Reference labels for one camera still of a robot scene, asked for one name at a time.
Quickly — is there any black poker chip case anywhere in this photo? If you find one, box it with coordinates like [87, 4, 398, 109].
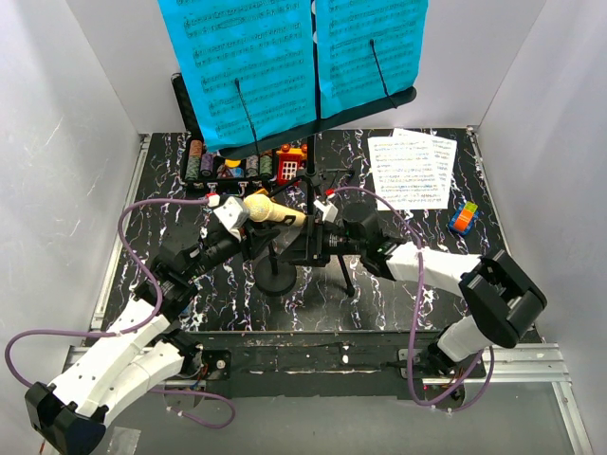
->
[171, 73, 279, 195]

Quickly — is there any yellow dealer button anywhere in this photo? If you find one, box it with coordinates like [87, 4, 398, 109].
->
[224, 159, 241, 168]

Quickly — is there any red yellow toy block house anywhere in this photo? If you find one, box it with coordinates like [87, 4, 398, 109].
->
[277, 144, 307, 185]

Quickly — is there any blue sheet music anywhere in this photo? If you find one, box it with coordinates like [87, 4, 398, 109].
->
[158, 0, 317, 151]
[315, 0, 429, 118]

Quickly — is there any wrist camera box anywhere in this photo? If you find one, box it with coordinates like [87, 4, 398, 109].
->
[314, 189, 339, 223]
[209, 194, 250, 240]

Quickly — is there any black music stand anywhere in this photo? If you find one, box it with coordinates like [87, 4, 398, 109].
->
[171, 0, 418, 299]

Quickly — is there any white sheet music page under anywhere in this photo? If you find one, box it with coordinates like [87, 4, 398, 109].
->
[392, 128, 457, 194]

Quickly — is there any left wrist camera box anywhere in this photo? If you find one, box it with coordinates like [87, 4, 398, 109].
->
[209, 194, 250, 240]

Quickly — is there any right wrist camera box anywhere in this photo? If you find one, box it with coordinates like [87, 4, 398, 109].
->
[314, 189, 339, 223]

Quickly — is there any blue sheet music left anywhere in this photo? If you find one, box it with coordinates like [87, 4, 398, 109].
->
[158, 0, 317, 151]

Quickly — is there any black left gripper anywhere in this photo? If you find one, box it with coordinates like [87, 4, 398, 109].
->
[188, 218, 282, 281]

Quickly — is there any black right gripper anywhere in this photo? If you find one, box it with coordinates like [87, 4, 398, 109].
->
[278, 214, 364, 267]

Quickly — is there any blue sheet music right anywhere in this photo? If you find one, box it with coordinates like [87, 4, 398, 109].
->
[315, 0, 429, 118]

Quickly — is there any white sheet music page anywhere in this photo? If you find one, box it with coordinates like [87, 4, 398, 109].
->
[367, 132, 449, 210]

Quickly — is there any black microphone stand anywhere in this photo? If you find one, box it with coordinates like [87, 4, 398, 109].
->
[254, 242, 297, 297]

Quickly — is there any orange green blue block toy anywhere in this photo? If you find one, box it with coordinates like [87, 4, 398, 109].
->
[448, 202, 479, 236]

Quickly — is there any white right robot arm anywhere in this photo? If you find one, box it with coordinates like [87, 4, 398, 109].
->
[303, 201, 547, 377]

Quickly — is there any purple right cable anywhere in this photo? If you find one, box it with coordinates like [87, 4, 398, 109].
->
[331, 186, 497, 411]

